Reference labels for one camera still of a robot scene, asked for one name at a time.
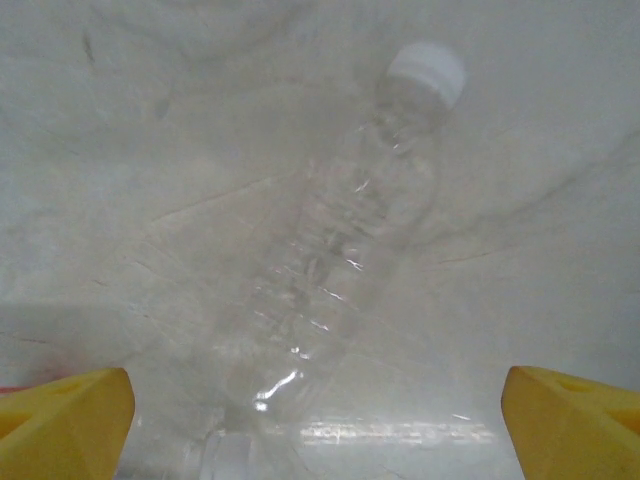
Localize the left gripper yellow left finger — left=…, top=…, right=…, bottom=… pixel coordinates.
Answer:
left=0, top=367, right=137, bottom=480

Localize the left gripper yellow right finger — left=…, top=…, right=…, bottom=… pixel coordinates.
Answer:
left=501, top=364, right=640, bottom=480

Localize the clear bottle white cap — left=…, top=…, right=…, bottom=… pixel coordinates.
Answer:
left=197, top=42, right=469, bottom=480

